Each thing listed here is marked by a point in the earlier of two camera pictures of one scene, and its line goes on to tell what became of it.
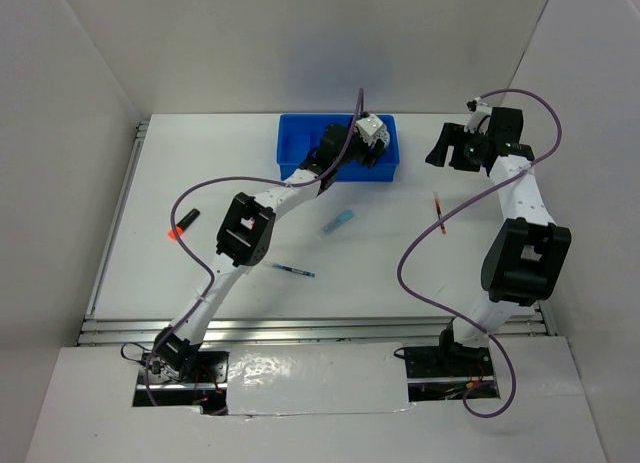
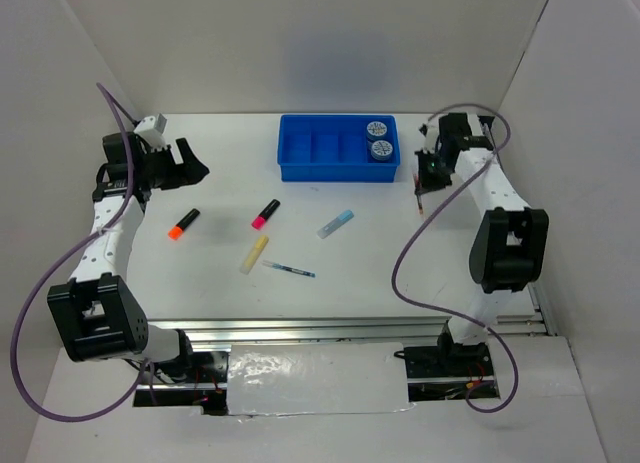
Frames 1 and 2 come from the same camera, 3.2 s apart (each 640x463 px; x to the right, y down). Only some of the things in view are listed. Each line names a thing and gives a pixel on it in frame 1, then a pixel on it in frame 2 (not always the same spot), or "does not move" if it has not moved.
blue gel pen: [289, 269] does not move
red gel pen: [438, 207] to [416, 192]
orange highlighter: [184, 223] does not move
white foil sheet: [316, 378] does not move
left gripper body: [358, 150] to [160, 168]
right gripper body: [468, 151] to [432, 173]
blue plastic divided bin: [300, 135] does not move
